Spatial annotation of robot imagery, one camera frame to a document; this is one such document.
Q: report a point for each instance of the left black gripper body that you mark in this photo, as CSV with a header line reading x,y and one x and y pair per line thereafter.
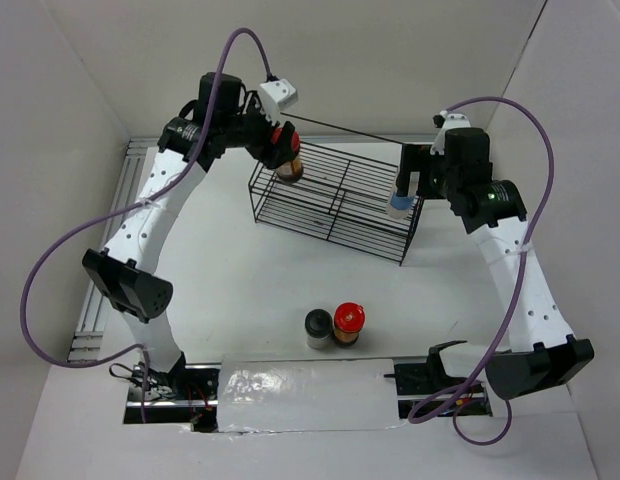
x,y
253,130

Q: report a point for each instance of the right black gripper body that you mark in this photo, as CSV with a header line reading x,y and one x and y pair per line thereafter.
x,y
444,177

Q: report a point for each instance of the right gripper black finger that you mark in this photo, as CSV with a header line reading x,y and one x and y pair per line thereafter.
x,y
414,159
424,187

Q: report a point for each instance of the red lid spice jar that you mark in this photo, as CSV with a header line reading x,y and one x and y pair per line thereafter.
x,y
348,321
292,171

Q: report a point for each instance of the silver lid white bottle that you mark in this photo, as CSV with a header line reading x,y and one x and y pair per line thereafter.
x,y
401,198

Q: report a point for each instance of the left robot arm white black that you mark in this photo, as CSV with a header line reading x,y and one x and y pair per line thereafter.
x,y
224,115

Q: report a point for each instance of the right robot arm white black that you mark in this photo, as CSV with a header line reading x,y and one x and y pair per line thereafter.
x,y
537,350

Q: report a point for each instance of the black lid white bottle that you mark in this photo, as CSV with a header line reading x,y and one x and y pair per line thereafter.
x,y
318,325

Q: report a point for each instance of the white foil tape sheet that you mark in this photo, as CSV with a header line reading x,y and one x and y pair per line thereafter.
x,y
307,396

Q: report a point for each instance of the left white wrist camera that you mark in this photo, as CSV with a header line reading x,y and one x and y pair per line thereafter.
x,y
276,96

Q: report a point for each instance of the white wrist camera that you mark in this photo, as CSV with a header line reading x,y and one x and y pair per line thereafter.
x,y
444,121
276,96

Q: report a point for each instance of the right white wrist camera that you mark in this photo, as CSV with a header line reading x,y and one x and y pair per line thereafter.
x,y
444,121

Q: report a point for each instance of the black wire rack basket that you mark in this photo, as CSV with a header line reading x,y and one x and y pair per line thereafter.
x,y
341,197

